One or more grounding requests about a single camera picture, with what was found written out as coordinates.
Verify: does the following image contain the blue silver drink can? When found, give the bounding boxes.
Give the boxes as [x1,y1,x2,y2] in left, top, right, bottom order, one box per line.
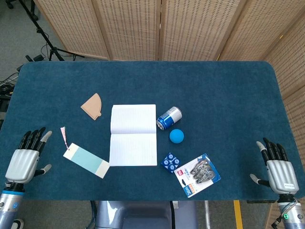
[156,106,183,131]

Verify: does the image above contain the white table leg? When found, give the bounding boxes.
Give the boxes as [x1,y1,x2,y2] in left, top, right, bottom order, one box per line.
[204,200,212,229]

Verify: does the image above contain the blue toy building block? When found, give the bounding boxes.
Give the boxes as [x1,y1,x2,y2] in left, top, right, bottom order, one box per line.
[161,152,180,173]

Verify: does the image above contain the woven folding screen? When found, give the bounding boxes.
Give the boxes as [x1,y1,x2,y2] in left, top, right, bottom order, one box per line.
[34,0,305,229]

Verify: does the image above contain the teal cream paper bookmark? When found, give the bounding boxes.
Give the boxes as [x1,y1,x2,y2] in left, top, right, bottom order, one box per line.
[60,126,111,179]

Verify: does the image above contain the black floor cables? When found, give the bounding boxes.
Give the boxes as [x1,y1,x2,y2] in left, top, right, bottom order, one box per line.
[0,71,19,113]

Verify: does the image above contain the tan leather piece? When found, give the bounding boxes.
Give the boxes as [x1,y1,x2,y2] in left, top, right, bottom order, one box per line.
[80,93,102,121]

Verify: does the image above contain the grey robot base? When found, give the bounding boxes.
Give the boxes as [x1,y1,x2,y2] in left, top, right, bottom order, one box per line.
[90,200,198,229]

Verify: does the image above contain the blue carpet table cover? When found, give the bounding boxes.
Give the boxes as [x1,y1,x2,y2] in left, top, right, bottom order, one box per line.
[0,61,305,201]

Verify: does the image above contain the blue foam ball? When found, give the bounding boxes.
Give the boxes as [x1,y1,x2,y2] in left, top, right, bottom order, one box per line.
[169,129,184,144]

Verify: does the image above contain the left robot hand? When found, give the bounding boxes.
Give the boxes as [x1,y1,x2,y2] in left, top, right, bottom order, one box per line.
[4,126,52,185]

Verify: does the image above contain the black white shoe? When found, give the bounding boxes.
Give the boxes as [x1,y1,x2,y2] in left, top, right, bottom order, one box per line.
[10,219,24,229]

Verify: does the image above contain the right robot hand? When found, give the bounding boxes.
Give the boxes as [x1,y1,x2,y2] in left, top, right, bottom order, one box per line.
[249,137,300,195]

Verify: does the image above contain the black tripod stand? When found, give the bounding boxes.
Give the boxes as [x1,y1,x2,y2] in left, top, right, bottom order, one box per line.
[6,0,84,62]

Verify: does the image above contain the correction tape blister pack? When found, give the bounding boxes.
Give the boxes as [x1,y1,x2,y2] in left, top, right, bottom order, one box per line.
[173,153,222,198]

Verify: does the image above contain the open lined notebook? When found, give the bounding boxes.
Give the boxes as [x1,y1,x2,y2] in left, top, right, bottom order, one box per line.
[109,104,158,167]

